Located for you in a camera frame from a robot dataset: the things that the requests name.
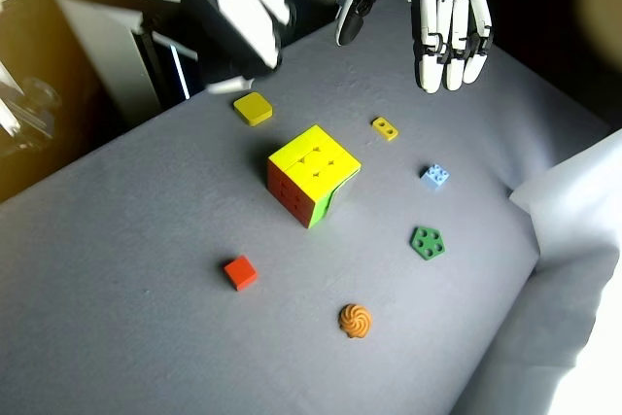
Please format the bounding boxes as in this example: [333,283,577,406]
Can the Rubik's cube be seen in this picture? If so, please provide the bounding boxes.
[266,123,363,230]

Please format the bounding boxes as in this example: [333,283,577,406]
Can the red cube block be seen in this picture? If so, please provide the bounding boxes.
[223,254,259,293]

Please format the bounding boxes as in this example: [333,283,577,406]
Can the yellow rounded square block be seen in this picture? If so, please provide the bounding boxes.
[232,91,274,127]

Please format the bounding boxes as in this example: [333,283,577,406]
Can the white cabinet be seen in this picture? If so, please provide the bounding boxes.
[57,0,164,127]

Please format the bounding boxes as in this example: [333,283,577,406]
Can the yellow two-hole block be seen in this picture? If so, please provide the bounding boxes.
[371,116,399,143]

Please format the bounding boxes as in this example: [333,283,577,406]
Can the transparent plastic object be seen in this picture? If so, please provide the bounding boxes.
[0,59,63,159]

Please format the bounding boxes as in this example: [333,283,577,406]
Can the light blue toy brick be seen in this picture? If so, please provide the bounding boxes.
[420,163,451,191]

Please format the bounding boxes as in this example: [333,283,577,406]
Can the green pentagon block with holes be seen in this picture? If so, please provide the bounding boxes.
[409,225,446,260]

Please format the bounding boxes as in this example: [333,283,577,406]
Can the orange swirl cookie toy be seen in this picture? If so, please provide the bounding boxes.
[337,303,373,340]

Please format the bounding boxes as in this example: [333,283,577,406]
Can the grey table cloth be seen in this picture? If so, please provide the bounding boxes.
[0,0,614,415]

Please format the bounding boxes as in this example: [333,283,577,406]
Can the white backdrop cloth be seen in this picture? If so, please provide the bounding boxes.
[449,127,622,415]

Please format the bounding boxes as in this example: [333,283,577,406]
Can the black frame with blue strip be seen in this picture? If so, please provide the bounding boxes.
[133,28,203,108]

